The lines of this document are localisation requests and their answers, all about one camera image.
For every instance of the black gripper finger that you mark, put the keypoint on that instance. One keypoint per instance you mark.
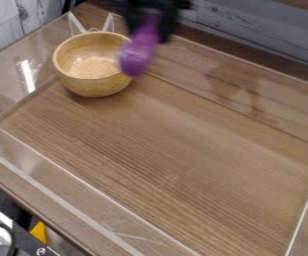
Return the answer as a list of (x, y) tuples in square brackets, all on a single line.
[(134, 17), (167, 24)]

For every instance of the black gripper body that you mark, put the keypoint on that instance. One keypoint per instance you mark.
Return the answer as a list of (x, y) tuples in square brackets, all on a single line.
[(152, 5)]

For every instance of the yellow black equipment base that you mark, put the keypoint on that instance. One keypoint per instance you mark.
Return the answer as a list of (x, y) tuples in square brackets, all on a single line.
[(32, 239)]

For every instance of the brown wooden bowl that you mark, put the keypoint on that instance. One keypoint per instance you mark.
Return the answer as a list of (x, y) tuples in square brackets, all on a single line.
[(86, 64)]

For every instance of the clear acrylic tray wall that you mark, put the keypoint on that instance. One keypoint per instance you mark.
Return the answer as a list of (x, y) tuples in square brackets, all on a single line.
[(187, 166)]

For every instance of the purple toy eggplant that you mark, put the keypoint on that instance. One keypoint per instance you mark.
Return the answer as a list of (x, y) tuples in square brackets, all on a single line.
[(136, 53)]

